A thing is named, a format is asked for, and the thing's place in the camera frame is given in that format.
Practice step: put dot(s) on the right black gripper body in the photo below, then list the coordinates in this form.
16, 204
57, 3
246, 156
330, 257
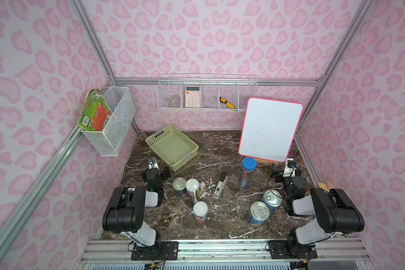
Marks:
287, 179

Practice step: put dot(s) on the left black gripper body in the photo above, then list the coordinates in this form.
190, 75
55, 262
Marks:
155, 173

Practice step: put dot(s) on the blue tin can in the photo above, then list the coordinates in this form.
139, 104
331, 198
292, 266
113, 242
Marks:
258, 213
272, 199

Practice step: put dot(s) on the dark tomato can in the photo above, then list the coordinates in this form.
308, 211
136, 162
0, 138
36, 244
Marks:
179, 185

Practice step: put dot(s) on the green perforated plastic basket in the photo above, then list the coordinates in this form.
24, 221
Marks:
173, 147

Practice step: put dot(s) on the yellow white-lid can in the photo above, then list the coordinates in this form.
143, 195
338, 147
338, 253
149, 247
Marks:
193, 190

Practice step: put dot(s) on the red white-lid can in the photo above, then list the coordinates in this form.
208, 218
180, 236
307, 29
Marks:
200, 211

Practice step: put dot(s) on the beige black stapler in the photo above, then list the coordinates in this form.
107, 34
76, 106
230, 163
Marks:
220, 185

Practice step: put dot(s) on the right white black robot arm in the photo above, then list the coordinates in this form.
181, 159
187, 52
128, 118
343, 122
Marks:
335, 213

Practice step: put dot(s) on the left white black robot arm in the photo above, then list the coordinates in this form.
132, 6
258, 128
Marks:
125, 211

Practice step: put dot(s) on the yellow sticky note pad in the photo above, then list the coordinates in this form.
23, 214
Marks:
323, 186

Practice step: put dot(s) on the blue lid pencil jar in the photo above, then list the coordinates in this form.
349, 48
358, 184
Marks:
248, 165

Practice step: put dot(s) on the pink framed whiteboard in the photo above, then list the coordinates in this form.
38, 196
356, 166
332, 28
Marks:
269, 129

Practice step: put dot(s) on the green red booklet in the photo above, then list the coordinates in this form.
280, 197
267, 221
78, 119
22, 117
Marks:
95, 113

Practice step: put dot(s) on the pink calculator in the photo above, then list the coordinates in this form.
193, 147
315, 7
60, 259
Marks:
192, 96

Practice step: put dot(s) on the yellow black utility knife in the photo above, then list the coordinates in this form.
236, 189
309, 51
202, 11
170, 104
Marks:
229, 105

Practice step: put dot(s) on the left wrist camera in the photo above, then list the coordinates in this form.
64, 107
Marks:
152, 163

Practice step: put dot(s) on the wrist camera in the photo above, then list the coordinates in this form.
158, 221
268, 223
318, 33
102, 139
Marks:
290, 168
152, 163

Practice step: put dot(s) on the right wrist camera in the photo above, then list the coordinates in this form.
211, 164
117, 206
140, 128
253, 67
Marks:
290, 168

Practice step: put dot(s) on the white mesh wall basket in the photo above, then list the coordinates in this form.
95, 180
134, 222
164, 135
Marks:
109, 142

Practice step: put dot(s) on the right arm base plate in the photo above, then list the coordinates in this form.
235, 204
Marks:
281, 249

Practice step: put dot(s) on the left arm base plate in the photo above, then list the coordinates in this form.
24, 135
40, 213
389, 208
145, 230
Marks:
164, 250

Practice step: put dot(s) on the white wire wall shelf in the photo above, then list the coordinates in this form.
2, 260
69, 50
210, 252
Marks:
170, 92

